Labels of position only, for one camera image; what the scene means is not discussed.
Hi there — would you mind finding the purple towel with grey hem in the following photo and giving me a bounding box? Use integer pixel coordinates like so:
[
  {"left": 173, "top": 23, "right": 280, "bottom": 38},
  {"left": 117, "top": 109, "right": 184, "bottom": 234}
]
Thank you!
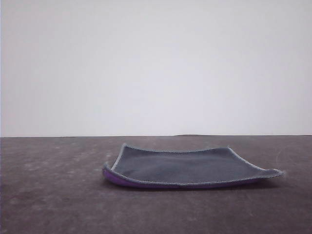
[{"left": 101, "top": 143, "right": 286, "bottom": 190}]

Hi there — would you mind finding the grey table cloth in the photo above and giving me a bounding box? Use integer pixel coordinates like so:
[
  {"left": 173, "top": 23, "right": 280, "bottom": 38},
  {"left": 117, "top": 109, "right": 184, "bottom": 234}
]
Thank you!
[{"left": 0, "top": 134, "right": 312, "bottom": 234}]

